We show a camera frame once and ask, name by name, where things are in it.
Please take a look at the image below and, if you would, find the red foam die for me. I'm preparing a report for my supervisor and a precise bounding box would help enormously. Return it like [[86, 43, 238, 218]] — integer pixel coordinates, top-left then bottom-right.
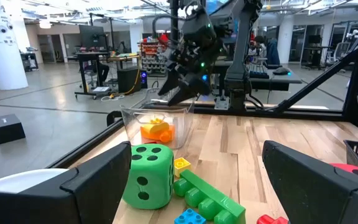
[[330, 162, 358, 183]]

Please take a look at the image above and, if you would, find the small blue toy block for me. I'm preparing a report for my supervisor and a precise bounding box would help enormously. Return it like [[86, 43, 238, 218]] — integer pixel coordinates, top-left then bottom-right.
[[174, 208, 207, 224]]

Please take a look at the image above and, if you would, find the black box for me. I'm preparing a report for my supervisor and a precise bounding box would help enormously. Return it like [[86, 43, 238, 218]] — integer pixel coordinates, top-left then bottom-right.
[[0, 113, 26, 145]]

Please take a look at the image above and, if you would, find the green foam die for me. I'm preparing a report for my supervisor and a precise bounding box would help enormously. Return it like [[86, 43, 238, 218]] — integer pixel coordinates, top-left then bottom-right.
[[122, 143, 175, 210]]

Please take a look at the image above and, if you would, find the black computer tower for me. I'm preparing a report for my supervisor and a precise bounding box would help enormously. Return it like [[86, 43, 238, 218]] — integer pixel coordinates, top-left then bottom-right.
[[117, 67, 149, 94]]

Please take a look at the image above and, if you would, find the long green four-stud block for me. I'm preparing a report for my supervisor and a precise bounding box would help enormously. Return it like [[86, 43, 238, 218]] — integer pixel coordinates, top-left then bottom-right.
[[173, 169, 247, 224]]

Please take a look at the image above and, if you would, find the clear plastic container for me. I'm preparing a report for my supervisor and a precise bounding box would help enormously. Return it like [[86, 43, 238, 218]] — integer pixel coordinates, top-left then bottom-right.
[[119, 87, 195, 150]]

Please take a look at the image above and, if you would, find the black-legged office desk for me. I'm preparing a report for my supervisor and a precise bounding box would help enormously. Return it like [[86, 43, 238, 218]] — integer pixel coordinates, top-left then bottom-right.
[[73, 51, 141, 100]]

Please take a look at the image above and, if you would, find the black computer mouse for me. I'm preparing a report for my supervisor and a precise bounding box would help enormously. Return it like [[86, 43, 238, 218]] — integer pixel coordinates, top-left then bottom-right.
[[272, 67, 291, 76]]

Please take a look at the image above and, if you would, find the white round pillar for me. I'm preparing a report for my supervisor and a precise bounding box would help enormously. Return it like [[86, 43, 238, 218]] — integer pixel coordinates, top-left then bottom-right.
[[0, 0, 29, 91]]

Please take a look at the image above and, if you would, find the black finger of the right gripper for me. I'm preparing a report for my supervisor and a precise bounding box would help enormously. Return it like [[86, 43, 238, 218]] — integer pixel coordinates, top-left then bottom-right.
[[166, 73, 211, 107], [157, 67, 180, 96]]

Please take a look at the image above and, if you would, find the orange curved toy block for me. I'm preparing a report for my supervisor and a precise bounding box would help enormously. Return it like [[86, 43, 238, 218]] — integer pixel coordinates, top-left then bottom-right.
[[140, 119, 176, 144]]

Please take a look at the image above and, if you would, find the small yellow toy block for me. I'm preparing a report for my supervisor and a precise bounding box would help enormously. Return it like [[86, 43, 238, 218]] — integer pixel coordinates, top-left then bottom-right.
[[173, 157, 192, 178]]

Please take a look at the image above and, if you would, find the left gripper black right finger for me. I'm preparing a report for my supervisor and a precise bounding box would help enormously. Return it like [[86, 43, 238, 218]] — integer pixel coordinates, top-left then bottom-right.
[[262, 140, 358, 224]]

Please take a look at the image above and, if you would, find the red two-stud block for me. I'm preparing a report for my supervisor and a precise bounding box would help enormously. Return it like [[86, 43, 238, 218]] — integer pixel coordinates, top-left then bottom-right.
[[256, 214, 289, 224]]

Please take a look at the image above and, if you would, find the shelf with orange bins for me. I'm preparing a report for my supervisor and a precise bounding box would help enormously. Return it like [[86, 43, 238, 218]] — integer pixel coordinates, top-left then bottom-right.
[[138, 39, 169, 77]]

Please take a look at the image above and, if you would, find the person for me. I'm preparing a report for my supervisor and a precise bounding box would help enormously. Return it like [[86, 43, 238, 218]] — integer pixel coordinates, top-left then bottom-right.
[[253, 35, 269, 60]]

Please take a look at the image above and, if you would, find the white office chair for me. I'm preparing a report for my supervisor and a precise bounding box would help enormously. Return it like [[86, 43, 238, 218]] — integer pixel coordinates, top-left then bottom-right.
[[326, 42, 353, 65]]

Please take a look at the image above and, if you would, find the dark blue jacket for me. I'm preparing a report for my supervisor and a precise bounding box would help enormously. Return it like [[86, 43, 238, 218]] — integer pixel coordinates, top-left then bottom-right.
[[265, 39, 281, 66]]

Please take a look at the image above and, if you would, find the black computer monitor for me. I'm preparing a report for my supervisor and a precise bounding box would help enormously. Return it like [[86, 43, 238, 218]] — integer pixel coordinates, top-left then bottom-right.
[[78, 24, 107, 49]]

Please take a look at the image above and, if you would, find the grey workstation desk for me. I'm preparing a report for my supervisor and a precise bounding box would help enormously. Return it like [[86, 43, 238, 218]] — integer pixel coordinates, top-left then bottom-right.
[[213, 58, 303, 93]]

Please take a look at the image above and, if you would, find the black keyboard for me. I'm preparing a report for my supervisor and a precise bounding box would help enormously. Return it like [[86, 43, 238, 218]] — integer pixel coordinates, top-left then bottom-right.
[[249, 63, 270, 80]]

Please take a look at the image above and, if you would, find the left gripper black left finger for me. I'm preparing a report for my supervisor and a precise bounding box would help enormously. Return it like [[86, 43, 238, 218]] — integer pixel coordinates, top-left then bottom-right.
[[0, 141, 132, 224]]

